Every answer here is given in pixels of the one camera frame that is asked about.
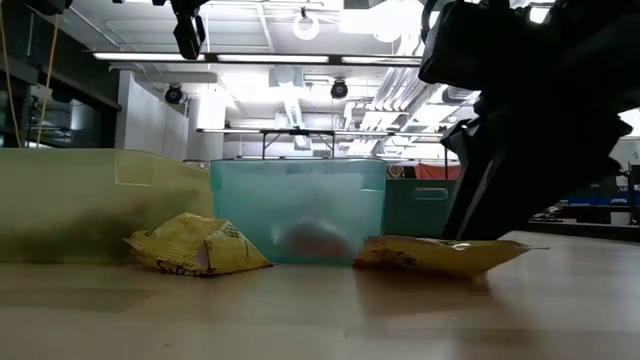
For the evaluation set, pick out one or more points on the translucent green plastic bin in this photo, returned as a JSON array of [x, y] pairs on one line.
[[300, 200]]

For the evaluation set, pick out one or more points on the black overhead light bar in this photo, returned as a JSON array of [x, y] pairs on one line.
[[212, 58]]

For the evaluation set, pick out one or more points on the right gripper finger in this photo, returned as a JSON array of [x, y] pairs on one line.
[[470, 160], [525, 200]]

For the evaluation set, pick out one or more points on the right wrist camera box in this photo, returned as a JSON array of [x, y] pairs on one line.
[[450, 45]]

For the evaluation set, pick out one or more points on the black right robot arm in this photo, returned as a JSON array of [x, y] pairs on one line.
[[600, 30]]

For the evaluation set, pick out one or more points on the translucent yellow plastic bin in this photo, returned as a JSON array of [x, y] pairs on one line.
[[60, 200]]

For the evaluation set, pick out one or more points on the orange cloth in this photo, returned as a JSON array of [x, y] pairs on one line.
[[435, 171]]

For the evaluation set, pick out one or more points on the silver ventilation duct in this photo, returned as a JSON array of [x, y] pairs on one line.
[[457, 95]]

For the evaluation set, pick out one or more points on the black ceiling spotlight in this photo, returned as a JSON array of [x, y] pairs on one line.
[[173, 94], [339, 89]]

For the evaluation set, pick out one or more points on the yellow Sour Patch bag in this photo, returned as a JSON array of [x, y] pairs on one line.
[[435, 255], [200, 245]]

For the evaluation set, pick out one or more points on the black low table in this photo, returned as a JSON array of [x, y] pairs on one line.
[[575, 227]]

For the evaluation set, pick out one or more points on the opaque teal plastic bin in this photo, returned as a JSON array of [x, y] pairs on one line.
[[400, 215]]

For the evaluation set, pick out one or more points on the round white ceiling lamp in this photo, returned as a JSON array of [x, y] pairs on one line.
[[306, 26]]

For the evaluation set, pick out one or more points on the orange clear-wrapped candy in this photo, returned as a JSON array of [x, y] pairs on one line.
[[315, 242]]

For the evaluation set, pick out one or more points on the black distant rig frame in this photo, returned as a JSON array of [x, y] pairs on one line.
[[300, 132]]

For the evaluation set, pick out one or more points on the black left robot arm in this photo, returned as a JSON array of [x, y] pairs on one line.
[[50, 5]]

